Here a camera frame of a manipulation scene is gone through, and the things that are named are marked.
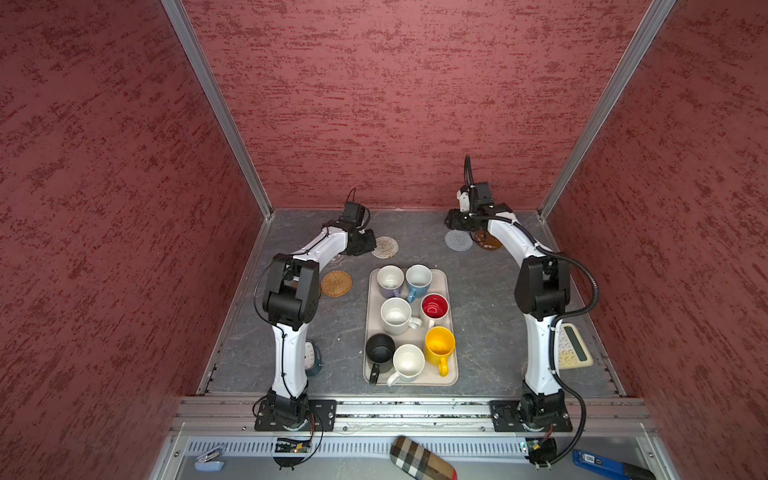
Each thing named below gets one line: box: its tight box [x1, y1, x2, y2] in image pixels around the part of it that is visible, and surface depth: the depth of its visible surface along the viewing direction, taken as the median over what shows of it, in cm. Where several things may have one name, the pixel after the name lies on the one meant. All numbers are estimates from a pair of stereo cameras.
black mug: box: [365, 333, 396, 385], surface depth 79 cm
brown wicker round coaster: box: [321, 270, 353, 298], surface depth 102 cm
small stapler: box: [194, 445, 225, 472], surface depth 68 cm
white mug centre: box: [380, 297, 422, 335], surface depth 87 cm
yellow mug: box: [425, 326, 456, 377], surface depth 81 cm
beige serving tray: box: [362, 268, 459, 386], surface depth 86 cm
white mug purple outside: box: [376, 264, 405, 298], surface depth 96 cm
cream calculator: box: [558, 323, 594, 370], surface depth 85 cm
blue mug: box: [405, 263, 433, 303], surface depth 93 cm
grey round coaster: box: [444, 229, 474, 251], surface depth 112 cm
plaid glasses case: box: [389, 435, 457, 480], surface depth 67 cm
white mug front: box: [386, 344, 425, 387], surface depth 77 cm
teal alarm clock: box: [304, 340, 323, 377], surface depth 81 cm
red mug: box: [420, 292, 450, 327], surface depth 89 cm
